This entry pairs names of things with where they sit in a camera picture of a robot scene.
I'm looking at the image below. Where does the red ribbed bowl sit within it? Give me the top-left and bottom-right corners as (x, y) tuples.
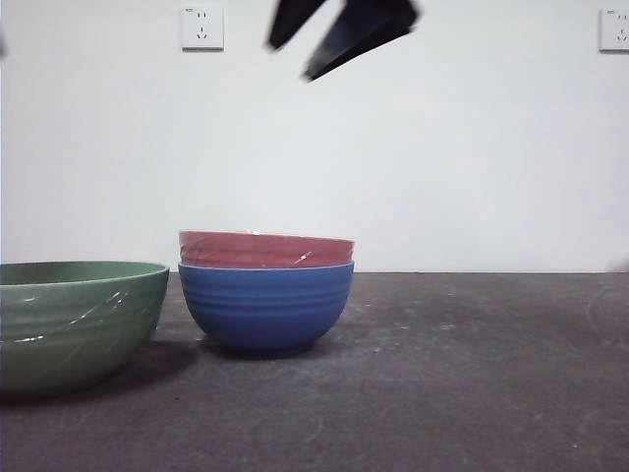
(178, 229), (356, 269)

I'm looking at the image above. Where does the white wall socket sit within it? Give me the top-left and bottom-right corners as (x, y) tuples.
(598, 8), (629, 54)
(180, 5), (226, 53)

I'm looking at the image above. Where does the blue ribbed bowl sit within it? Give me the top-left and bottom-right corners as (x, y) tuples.
(177, 260), (355, 358)

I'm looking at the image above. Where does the green ribbed bowl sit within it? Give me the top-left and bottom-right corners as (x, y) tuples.
(0, 261), (171, 397)

